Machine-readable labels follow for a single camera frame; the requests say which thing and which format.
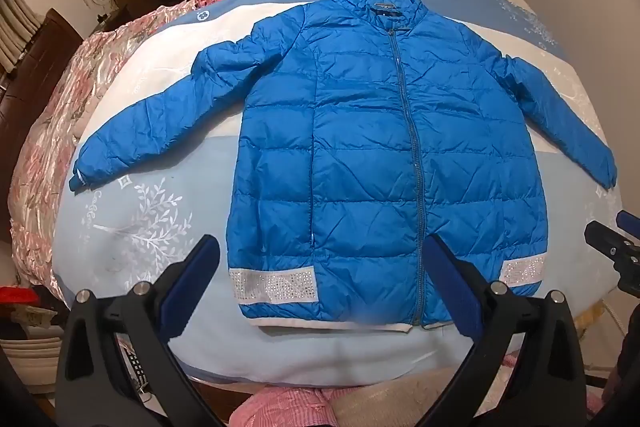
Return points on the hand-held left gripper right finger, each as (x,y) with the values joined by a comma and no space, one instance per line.
(452,292)

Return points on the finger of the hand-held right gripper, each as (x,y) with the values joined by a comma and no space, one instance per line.
(607,239)
(629,221)

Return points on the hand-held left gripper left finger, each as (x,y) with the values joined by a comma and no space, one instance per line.
(186,289)

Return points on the blue puffer jacket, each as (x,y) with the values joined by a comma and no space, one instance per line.
(380,147)

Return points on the blue and white striped blanket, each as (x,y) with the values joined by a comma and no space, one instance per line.
(150,217)

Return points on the pink checked cloth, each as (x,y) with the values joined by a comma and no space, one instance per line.
(290,409)

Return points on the red bag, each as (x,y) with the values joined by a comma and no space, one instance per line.
(15,294)

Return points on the white plastic container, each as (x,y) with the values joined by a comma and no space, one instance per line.
(27,357)

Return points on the pink floral quilt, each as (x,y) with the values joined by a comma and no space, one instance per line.
(55,117)

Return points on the dark wooden headboard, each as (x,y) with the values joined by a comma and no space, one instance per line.
(35,72)

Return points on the beige curtain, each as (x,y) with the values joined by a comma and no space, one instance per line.
(15,27)

